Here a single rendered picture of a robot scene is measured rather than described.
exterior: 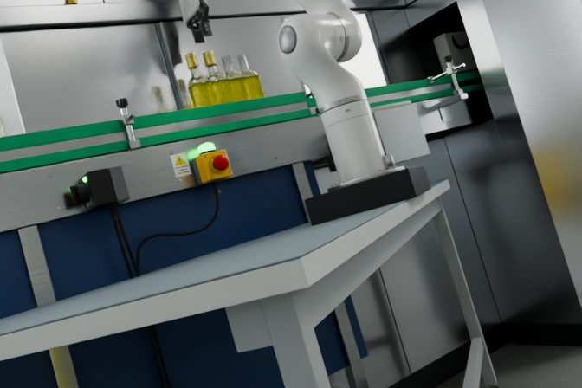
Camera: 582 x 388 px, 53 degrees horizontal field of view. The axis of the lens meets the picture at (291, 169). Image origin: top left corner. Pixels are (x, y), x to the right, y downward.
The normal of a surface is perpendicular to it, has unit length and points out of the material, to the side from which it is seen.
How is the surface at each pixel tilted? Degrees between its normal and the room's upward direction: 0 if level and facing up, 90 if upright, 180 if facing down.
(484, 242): 90
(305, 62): 127
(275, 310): 90
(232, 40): 90
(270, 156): 90
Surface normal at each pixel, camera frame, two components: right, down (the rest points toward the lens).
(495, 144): -0.80, 0.19
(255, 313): -0.35, 0.04
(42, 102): 0.52, -0.21
